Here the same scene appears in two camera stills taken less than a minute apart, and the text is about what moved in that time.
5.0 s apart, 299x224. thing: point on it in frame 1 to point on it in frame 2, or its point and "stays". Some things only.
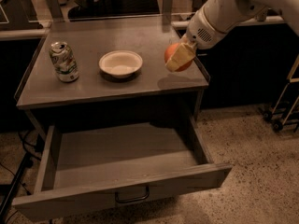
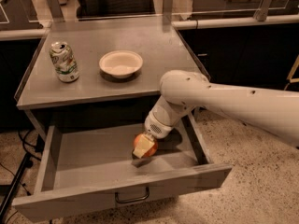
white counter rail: [184, 23] stays
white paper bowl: [121, 63] stays
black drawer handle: [148, 191] stays
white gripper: [202, 32] to [156, 127]
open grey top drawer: [92, 166] stays
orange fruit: [169, 50] to [150, 152]
